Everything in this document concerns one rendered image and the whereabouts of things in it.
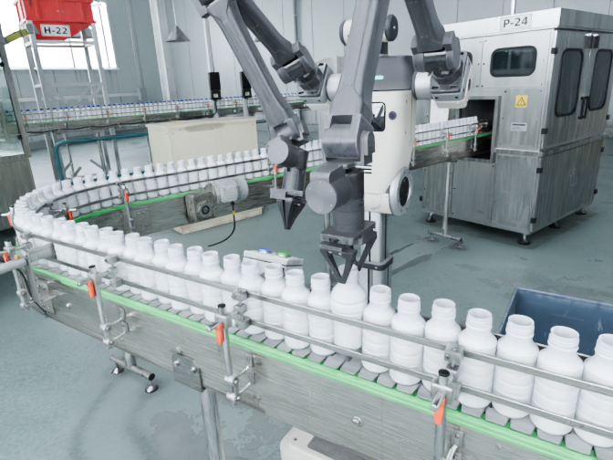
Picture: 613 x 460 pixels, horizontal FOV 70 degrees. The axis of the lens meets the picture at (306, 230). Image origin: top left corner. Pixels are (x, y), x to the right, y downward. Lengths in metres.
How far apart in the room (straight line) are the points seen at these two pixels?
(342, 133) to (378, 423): 0.53
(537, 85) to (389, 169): 3.06
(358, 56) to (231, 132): 4.44
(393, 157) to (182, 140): 3.76
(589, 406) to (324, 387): 0.45
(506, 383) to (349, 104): 0.51
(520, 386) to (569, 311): 0.64
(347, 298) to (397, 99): 0.70
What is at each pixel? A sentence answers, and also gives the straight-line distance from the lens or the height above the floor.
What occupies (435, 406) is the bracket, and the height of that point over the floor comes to 1.08.
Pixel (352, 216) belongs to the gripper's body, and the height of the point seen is 1.30.
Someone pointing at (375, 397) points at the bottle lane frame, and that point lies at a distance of 0.87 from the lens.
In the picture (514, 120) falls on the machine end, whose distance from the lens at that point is 4.41.
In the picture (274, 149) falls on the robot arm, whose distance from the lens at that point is 1.06.
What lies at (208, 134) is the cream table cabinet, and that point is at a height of 1.05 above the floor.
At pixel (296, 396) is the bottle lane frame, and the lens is 0.99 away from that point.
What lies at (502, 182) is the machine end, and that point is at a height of 0.58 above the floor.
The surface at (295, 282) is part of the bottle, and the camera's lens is 0.89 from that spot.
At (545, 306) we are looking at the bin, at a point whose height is 0.91.
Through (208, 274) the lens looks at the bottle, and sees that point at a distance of 1.04.
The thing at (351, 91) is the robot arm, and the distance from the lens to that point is 0.77.
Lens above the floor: 1.53
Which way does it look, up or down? 18 degrees down
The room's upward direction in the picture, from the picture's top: 3 degrees counter-clockwise
